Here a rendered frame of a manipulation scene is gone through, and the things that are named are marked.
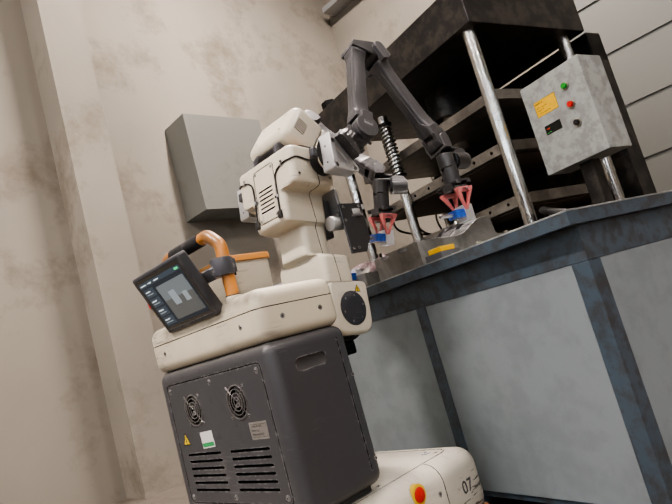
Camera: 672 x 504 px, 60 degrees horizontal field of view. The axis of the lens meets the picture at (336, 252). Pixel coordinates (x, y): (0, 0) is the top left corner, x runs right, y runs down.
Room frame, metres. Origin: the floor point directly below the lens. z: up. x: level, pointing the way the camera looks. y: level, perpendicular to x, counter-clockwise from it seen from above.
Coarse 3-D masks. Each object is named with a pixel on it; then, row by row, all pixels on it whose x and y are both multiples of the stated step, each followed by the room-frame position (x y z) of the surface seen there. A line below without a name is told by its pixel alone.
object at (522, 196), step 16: (464, 32) 2.45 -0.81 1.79; (480, 48) 2.45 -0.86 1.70; (560, 48) 2.83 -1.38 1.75; (480, 64) 2.44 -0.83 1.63; (480, 80) 2.45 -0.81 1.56; (496, 96) 2.45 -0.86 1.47; (496, 112) 2.44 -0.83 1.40; (496, 128) 2.45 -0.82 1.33; (512, 144) 2.45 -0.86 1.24; (512, 160) 2.44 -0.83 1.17; (608, 160) 2.81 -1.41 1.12; (352, 176) 3.41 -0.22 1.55; (512, 176) 2.45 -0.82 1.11; (608, 176) 2.81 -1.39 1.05; (352, 192) 3.41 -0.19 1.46; (528, 192) 2.45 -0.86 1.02; (528, 208) 2.44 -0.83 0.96; (368, 224) 3.42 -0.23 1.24; (448, 224) 3.78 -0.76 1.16; (368, 256) 3.43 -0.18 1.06
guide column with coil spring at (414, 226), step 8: (384, 120) 3.08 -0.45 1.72; (384, 128) 3.08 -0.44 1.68; (384, 136) 3.09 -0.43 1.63; (392, 168) 3.10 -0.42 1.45; (400, 168) 3.08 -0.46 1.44; (408, 192) 3.09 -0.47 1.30; (408, 200) 3.08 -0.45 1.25; (408, 208) 3.08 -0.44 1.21; (408, 216) 3.09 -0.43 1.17; (416, 216) 3.09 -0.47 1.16; (416, 224) 3.08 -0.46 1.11; (416, 232) 3.08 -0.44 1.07; (416, 240) 3.08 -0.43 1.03
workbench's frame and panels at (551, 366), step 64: (448, 256) 1.72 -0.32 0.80; (512, 256) 1.59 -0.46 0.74; (576, 256) 1.43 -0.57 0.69; (640, 256) 1.53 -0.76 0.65; (384, 320) 2.15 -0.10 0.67; (448, 320) 1.87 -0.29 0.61; (512, 320) 1.65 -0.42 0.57; (576, 320) 1.48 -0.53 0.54; (640, 320) 1.48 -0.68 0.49; (384, 384) 2.25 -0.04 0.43; (448, 384) 1.94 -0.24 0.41; (512, 384) 1.71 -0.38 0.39; (576, 384) 1.53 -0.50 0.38; (640, 384) 1.43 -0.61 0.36; (384, 448) 2.35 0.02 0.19; (512, 448) 1.78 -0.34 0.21; (576, 448) 1.59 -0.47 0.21; (640, 448) 1.43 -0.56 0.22
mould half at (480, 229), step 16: (464, 224) 2.14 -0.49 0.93; (480, 224) 2.10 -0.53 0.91; (432, 240) 1.96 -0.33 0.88; (448, 240) 2.00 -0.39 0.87; (464, 240) 2.04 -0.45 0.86; (480, 240) 2.08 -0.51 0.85; (400, 256) 2.01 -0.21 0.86; (416, 256) 1.95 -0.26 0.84; (384, 272) 2.11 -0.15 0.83; (400, 272) 2.04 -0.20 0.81
